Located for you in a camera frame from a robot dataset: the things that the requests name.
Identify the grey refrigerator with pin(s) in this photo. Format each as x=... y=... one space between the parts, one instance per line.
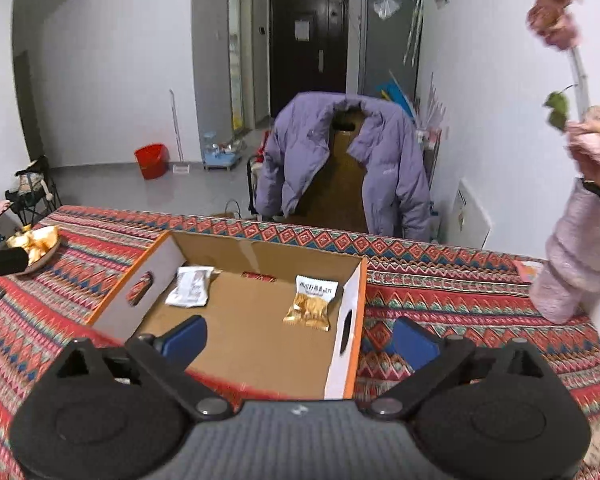
x=390 y=41

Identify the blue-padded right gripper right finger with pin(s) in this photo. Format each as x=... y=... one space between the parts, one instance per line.
x=438 y=365

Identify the dark entrance door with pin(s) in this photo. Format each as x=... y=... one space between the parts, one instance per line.
x=307 y=48

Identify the golden biscuit snack packet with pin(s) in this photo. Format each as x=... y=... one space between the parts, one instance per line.
x=311 y=303

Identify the brown wooden chair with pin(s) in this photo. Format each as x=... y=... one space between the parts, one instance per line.
x=333 y=200

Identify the white wall panel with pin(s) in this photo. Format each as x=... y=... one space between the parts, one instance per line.
x=467 y=224

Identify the cardboard box with orange rim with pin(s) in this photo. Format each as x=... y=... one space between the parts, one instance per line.
x=250 y=348

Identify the dried pink flowers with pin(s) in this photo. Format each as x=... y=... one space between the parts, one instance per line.
x=552 y=22

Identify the white silver snack packet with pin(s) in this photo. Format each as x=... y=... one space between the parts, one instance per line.
x=192 y=286

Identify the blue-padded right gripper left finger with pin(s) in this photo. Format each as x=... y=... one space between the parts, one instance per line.
x=165 y=359

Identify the black folding chair with items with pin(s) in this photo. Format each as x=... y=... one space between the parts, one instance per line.
x=34 y=194

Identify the colourful patterned tablecloth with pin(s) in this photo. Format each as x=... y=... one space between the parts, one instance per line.
x=445 y=289

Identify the red plastic bucket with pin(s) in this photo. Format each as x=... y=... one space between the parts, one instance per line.
x=153 y=160

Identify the white mop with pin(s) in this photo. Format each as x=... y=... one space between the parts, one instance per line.
x=180 y=167

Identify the pink knitted vase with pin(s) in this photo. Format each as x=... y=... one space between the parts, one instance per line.
x=572 y=269

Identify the blue low cart with items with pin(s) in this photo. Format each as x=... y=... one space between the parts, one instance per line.
x=221 y=155

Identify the purple puffer jacket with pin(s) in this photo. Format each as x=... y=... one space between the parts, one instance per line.
x=395 y=190

